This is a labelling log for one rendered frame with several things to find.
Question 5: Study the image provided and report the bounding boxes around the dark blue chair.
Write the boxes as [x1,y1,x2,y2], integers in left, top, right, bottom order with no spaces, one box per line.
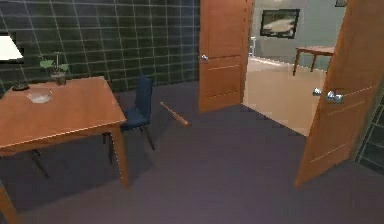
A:
[101,74,156,164]

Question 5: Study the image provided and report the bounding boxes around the small black object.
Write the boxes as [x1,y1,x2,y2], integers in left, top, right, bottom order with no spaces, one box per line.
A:
[11,83,31,92]

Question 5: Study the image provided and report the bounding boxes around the small brown wooden table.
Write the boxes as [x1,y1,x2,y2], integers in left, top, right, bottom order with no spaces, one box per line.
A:
[292,45,336,77]

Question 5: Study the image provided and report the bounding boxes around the black framed wall picture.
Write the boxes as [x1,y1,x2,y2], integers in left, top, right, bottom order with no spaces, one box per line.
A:
[259,8,301,40]

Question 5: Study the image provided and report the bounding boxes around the white lamp shade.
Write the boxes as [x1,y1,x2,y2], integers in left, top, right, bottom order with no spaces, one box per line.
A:
[0,35,24,62]

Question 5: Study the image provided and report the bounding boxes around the wooden baseball bat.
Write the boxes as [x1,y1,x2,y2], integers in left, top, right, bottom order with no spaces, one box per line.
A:
[159,101,191,128]

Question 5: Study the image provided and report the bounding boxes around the clear glass bowl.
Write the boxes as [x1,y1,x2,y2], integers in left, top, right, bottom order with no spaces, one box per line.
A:
[26,90,53,104]

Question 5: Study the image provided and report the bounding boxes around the green potted house plant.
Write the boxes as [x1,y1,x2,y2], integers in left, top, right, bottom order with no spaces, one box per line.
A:
[39,51,70,86]

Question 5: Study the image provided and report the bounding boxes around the brown wooden room door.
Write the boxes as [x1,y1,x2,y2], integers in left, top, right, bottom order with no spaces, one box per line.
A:
[294,0,384,190]
[198,0,255,113]

